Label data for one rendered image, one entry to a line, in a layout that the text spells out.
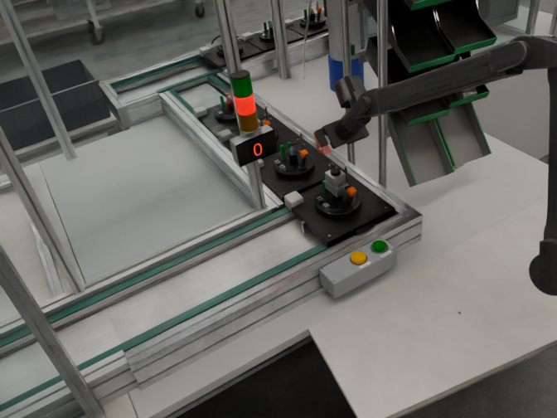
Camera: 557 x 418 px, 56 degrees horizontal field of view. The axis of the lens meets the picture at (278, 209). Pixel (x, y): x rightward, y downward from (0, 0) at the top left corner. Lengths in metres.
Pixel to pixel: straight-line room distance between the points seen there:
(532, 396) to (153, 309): 1.54
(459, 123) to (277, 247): 0.70
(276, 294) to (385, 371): 0.33
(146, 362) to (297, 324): 0.39
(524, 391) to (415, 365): 1.10
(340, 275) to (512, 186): 0.74
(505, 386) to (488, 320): 0.96
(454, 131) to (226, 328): 0.93
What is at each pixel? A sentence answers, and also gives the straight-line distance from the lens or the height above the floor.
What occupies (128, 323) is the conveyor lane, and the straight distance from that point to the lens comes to 1.48.
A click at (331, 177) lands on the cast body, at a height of 1.08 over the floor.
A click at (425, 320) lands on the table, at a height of 0.86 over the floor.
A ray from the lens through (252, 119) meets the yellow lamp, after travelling 1.41.
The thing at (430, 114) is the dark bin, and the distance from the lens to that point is 1.54.
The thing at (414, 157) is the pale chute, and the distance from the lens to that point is 1.65.
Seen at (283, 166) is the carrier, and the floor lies 1.01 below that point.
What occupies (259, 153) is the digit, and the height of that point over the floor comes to 1.19.
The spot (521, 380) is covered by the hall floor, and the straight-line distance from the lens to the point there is 2.43.
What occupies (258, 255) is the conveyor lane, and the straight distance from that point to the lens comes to 1.54.
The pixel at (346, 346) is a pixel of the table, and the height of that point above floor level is 0.86.
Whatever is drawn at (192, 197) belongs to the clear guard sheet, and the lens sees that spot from 1.51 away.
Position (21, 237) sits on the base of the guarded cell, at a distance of 2.05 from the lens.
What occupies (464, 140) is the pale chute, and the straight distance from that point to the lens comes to 1.76.
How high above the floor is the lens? 1.97
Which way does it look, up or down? 38 degrees down
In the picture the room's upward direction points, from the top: 9 degrees counter-clockwise
